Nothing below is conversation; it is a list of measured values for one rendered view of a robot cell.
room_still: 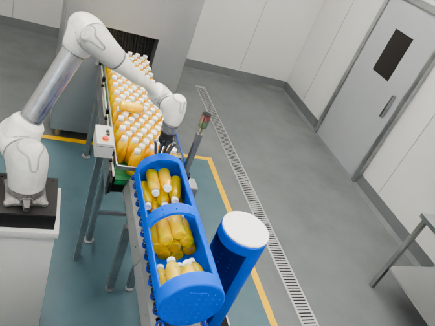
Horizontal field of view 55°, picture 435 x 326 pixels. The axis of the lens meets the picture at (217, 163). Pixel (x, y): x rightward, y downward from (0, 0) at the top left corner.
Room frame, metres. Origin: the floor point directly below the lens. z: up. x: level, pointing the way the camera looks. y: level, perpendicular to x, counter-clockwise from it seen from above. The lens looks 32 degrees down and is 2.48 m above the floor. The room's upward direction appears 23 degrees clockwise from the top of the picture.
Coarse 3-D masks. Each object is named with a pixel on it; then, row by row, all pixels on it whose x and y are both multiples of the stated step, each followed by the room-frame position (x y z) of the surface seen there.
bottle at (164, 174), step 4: (164, 168) 1.90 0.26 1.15; (160, 172) 1.87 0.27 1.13; (164, 172) 1.86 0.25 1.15; (168, 172) 1.88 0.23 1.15; (160, 176) 1.84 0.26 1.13; (164, 176) 1.82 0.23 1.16; (168, 176) 1.83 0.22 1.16; (160, 180) 1.80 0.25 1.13; (164, 180) 1.78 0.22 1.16; (168, 180) 1.79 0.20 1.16; (160, 184) 1.79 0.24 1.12; (164, 184) 1.76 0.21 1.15; (168, 184) 1.77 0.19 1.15
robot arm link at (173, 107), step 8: (168, 96) 1.97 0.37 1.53; (176, 96) 1.91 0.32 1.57; (160, 104) 1.94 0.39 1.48; (168, 104) 1.89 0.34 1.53; (176, 104) 1.88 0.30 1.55; (184, 104) 1.91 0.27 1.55; (168, 112) 1.88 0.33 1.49; (176, 112) 1.88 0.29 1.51; (184, 112) 1.92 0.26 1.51; (168, 120) 1.88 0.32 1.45; (176, 120) 1.89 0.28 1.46
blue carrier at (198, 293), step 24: (144, 168) 1.87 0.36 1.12; (168, 168) 1.93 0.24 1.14; (144, 216) 1.52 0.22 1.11; (168, 216) 1.48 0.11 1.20; (192, 216) 1.53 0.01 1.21; (168, 288) 1.12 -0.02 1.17; (192, 288) 1.13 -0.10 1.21; (216, 288) 1.18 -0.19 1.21; (168, 312) 1.11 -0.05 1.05; (192, 312) 1.16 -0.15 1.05
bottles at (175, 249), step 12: (144, 192) 1.73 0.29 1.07; (168, 192) 1.86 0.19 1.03; (156, 204) 1.73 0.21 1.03; (156, 228) 1.51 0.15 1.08; (156, 240) 1.44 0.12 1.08; (156, 252) 1.42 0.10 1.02; (168, 252) 1.45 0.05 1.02; (180, 252) 1.48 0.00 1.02; (192, 252) 1.51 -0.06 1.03; (180, 264) 1.36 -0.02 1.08
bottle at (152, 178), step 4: (148, 172) 1.85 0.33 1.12; (152, 172) 1.85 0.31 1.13; (156, 172) 1.87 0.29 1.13; (148, 176) 1.82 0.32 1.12; (152, 176) 1.82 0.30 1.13; (156, 176) 1.83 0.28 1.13; (148, 180) 1.79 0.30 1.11; (152, 180) 1.78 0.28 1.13; (156, 180) 1.79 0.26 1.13; (148, 184) 1.77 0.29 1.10; (152, 184) 1.76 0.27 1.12; (156, 184) 1.76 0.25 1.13; (148, 188) 1.76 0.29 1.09; (152, 188) 1.74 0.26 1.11; (156, 188) 1.74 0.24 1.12; (160, 188) 1.77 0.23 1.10
